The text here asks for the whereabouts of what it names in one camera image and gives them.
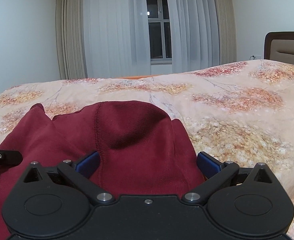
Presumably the white sheer curtain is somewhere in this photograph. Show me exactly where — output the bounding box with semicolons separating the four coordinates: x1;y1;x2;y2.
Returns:
83;0;151;78
168;0;220;73

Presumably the dark red garment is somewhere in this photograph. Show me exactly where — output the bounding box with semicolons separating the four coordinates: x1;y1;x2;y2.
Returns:
0;101;204;239

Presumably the beige curtain left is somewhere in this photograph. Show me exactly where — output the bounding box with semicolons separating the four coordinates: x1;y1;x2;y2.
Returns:
56;0;87;80

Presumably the floral peach duvet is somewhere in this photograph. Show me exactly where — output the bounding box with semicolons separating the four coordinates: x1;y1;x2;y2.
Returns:
0;60;294;239

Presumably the white sheer curtain left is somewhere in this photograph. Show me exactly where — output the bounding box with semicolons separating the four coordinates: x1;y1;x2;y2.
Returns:
83;0;151;78

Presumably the orange bed sheet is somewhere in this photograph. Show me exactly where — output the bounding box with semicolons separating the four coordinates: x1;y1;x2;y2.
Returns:
115;75;157;80

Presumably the dark window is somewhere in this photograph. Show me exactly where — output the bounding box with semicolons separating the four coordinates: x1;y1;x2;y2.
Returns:
146;0;172;64

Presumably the beige curtain right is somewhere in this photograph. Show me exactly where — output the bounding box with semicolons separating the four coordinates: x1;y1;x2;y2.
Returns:
215;0;236;64

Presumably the white sheer curtain right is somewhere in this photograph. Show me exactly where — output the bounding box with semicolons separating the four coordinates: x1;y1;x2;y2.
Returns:
168;0;220;73

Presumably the beige curtain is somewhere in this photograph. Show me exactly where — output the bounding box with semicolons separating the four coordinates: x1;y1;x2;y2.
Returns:
56;0;87;80
215;0;236;64

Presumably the brown padded headboard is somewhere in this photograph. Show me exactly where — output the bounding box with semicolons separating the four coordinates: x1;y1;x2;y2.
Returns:
264;31;294;64

